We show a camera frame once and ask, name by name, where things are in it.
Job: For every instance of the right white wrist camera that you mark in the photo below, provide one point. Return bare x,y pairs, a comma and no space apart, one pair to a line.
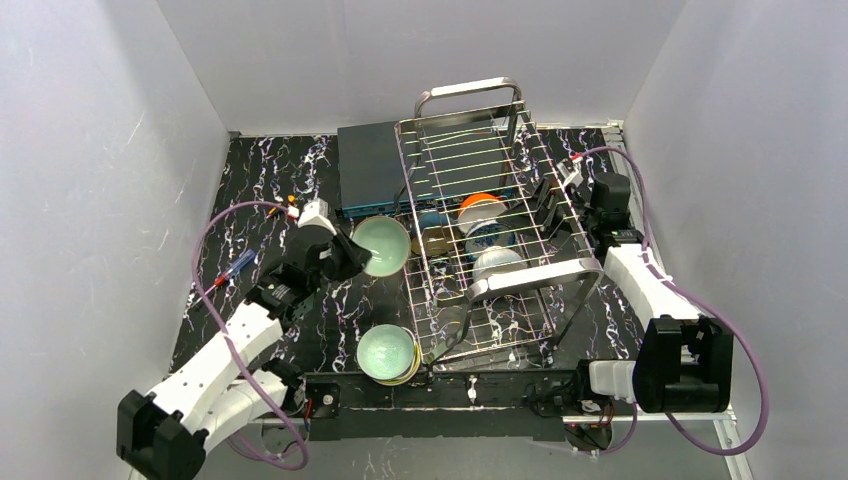
571,170

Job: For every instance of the light green bowl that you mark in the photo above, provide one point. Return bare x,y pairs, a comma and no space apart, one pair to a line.
387,240

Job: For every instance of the steel wire dish rack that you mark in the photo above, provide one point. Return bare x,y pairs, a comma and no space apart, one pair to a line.
461,318

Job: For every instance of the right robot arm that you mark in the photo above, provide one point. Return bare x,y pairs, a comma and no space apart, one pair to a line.
684,364

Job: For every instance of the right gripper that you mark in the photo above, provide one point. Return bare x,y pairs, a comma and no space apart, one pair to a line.
566,206

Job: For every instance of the blue white floral bowl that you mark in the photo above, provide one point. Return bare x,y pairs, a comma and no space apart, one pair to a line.
487,234

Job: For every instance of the dark grey network switch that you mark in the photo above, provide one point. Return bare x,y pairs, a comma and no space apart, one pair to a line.
383,165

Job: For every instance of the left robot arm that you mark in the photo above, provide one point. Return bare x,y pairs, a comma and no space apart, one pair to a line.
168,432

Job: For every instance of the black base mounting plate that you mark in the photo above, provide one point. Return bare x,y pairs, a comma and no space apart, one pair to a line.
540,404

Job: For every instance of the dark blue gold bowl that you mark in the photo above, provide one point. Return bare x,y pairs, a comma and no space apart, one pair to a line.
439,235

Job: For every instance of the yellow rimmed bowl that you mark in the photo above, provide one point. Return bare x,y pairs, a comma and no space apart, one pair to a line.
414,365

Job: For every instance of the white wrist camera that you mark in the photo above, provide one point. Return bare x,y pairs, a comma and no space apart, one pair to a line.
571,170
316,213

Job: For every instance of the yellow black pliers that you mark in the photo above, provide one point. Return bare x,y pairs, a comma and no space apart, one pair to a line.
288,208

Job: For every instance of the pale white ribbed bowl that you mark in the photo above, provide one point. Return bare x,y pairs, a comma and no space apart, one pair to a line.
497,260

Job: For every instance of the blue red screwdriver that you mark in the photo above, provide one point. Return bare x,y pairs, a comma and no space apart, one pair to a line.
246,258

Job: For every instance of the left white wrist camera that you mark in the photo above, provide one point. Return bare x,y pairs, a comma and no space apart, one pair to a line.
316,213

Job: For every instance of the teal speckled bowl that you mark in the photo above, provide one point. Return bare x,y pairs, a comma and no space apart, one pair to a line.
386,352

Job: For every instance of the orange bowl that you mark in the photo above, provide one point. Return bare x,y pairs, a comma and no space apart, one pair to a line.
477,208

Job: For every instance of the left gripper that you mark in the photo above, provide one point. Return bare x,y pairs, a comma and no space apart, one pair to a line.
340,255

